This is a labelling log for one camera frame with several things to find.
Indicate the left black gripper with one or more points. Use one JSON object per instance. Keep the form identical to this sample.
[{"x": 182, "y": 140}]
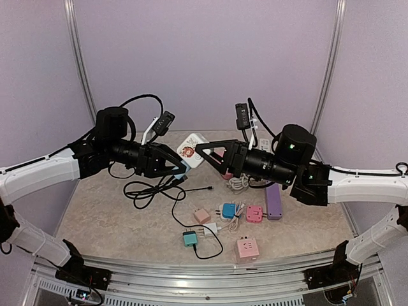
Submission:
[{"x": 151, "y": 157}]

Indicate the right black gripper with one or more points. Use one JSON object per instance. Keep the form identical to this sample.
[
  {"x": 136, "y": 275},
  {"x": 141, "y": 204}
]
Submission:
[{"x": 235, "y": 155}]

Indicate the light blue charger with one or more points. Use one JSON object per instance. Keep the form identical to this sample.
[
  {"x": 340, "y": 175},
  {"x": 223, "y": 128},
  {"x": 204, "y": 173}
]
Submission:
[{"x": 181, "y": 175}]

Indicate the white cube socket adapter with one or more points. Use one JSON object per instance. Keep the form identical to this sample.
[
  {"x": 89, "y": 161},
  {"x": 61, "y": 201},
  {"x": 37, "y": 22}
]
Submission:
[{"x": 187, "y": 150}]

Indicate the blue plug adapter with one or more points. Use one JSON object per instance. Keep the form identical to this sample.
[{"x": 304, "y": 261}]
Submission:
[{"x": 226, "y": 211}]

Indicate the pink charger plug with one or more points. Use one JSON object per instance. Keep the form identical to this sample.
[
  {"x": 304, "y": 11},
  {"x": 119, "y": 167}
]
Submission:
[{"x": 202, "y": 216}]

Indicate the pink socket adapter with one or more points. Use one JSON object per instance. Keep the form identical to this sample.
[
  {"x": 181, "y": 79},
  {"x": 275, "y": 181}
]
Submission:
[{"x": 254, "y": 214}]

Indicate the white usb charger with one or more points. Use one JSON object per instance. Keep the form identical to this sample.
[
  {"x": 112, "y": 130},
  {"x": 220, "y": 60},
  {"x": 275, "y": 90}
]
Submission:
[{"x": 210, "y": 229}]

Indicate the teal usb charger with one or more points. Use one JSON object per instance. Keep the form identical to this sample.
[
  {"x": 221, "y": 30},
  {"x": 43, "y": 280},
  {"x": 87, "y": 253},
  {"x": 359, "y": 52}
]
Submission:
[{"x": 190, "y": 238}]

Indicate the pink cube socket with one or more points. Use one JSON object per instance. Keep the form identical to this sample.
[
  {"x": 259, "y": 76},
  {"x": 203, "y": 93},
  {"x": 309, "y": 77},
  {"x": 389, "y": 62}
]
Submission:
[{"x": 246, "y": 250}]

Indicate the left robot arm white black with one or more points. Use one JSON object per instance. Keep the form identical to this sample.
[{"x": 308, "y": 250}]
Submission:
[{"x": 111, "y": 140}]

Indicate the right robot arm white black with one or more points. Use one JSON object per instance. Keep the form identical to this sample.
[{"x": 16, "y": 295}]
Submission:
[{"x": 289, "y": 163}]

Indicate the white power strip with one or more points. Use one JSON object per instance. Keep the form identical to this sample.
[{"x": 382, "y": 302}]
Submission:
[{"x": 265, "y": 144}]

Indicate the purple power strip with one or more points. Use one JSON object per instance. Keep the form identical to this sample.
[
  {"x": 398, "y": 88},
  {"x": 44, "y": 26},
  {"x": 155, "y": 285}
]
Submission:
[{"x": 273, "y": 203}]

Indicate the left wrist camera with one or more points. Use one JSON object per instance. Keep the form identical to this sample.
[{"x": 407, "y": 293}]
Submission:
[{"x": 158, "y": 127}]

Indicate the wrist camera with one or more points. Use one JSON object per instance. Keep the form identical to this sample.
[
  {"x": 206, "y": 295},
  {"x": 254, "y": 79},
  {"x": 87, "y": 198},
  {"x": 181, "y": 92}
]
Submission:
[
  {"x": 158, "y": 127},
  {"x": 245, "y": 123}
]

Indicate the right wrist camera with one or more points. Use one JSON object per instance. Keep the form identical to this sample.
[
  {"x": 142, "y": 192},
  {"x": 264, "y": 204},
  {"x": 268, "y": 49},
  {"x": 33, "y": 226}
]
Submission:
[{"x": 245, "y": 123}]

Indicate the front aluminium rail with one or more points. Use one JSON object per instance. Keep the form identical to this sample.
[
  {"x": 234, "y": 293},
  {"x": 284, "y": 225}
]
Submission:
[{"x": 280, "y": 281}]

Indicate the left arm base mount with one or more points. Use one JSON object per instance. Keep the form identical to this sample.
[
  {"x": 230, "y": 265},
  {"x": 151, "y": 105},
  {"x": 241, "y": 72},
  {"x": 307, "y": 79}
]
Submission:
[{"x": 86, "y": 277}]

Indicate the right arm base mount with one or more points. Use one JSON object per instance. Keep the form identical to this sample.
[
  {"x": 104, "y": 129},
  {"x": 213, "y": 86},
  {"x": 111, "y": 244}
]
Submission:
[{"x": 322, "y": 277}]

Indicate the left aluminium frame post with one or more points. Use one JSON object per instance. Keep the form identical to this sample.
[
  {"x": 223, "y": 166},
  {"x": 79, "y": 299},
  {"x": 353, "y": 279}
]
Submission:
[{"x": 71, "y": 17}]

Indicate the aluminium frame post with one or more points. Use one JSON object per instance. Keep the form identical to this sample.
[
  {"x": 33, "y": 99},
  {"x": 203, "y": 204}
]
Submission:
[
  {"x": 330, "y": 64},
  {"x": 71, "y": 17}
]

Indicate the right aluminium frame post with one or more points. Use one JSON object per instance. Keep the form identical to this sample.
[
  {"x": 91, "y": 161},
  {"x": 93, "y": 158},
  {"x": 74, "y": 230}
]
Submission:
[{"x": 330, "y": 64}]

